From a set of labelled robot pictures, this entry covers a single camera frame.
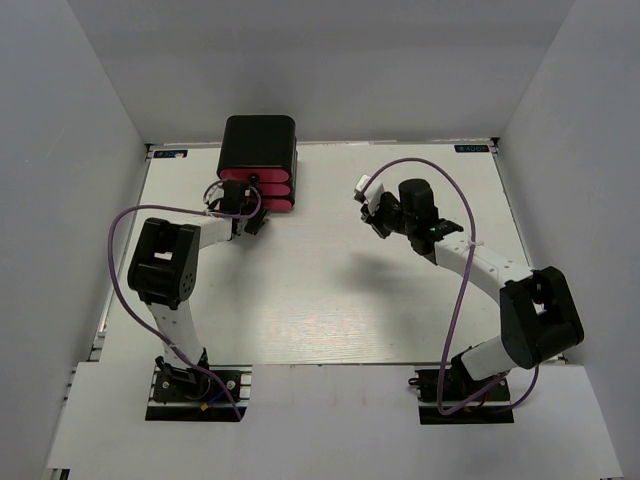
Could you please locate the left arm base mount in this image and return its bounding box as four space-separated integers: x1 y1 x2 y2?
145 356 253 423

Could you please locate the black drawer cabinet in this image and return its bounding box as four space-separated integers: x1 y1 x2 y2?
217 115 298 205

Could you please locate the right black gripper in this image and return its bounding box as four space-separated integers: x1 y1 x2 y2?
362 193 417 238

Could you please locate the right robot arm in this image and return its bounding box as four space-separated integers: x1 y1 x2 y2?
354 175 585 399

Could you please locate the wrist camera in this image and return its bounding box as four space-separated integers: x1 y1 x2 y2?
203 180 224 205
354 175 385 215

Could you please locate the pink drawer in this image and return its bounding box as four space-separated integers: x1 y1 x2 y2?
218 168 291 183
262 197 294 213
251 183 292 197

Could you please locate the pink top drawer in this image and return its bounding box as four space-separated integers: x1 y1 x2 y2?
218 168 291 183

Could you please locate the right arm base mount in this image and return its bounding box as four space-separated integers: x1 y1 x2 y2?
407 368 514 426

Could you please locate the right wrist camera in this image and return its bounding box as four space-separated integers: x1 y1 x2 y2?
354 175 385 215

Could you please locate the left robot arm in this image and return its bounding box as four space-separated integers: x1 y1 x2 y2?
127 175 267 399

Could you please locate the pink bottom drawer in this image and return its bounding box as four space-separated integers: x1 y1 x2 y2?
262 197 294 213

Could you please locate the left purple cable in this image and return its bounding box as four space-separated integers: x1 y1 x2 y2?
107 182 264 421

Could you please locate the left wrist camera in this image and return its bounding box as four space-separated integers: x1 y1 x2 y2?
203 180 224 205

